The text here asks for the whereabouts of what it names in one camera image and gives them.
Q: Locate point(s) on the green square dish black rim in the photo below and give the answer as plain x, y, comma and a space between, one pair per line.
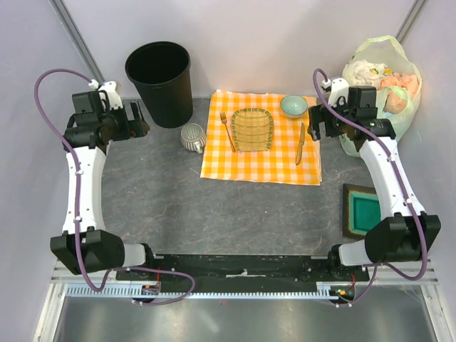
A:
360, 210

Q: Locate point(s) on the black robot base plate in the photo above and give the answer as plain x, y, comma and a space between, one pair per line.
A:
243, 274

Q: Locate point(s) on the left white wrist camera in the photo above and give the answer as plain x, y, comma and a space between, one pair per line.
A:
108, 92

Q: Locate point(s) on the gold knife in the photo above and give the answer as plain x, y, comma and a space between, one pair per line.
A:
300, 144

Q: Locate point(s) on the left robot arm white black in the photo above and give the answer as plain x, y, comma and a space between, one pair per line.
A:
85, 240

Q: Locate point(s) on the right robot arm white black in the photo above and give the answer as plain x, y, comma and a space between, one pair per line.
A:
405, 231

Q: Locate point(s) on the gold fork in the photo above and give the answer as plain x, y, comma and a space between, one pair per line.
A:
223, 119

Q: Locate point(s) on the woven bamboo tray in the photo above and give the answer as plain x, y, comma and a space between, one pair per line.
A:
253, 129

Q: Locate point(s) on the striped ceramic cup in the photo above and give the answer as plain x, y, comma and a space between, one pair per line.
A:
193, 137

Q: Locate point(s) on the yellow white checkered cloth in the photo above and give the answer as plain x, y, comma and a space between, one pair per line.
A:
277, 165

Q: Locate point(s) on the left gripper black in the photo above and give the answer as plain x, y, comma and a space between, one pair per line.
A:
136, 127

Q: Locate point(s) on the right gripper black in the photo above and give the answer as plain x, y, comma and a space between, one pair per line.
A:
317, 115

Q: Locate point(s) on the green plastic bag of trash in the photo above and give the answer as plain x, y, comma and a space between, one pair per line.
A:
398, 96

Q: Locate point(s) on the light blue ceramic bowl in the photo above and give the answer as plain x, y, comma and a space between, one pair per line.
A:
293, 106

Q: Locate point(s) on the black plastic trash bin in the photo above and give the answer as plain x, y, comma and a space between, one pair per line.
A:
160, 72

